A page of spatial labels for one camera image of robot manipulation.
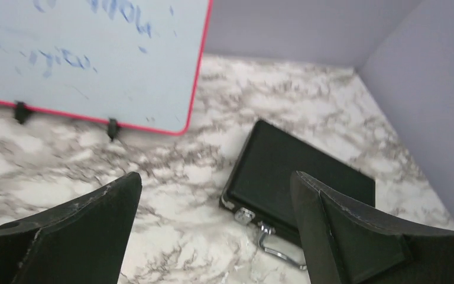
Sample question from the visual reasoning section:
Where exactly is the black poker case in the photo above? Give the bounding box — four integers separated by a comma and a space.
219, 120, 376, 270

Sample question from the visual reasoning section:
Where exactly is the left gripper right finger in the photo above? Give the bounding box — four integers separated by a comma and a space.
290, 172, 454, 283

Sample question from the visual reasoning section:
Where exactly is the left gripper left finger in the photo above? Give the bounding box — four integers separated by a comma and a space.
0, 172, 142, 283

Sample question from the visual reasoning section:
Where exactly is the pink framed whiteboard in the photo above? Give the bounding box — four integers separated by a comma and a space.
0, 1, 212, 135

